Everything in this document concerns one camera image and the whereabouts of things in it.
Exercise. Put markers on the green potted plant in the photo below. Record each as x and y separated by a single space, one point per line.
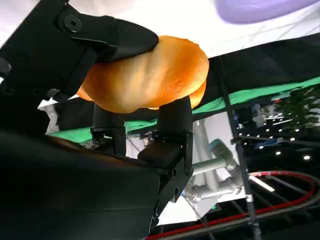
297 105

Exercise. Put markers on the black stand pole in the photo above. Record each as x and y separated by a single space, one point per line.
246 185

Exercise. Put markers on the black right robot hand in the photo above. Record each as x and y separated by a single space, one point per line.
62 187

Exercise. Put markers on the green cloth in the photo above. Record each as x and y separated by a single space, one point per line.
250 96

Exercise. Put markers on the lilac plate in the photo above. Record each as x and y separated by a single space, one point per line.
255 10

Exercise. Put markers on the orange white toy bread roll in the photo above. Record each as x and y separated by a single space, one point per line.
150 77

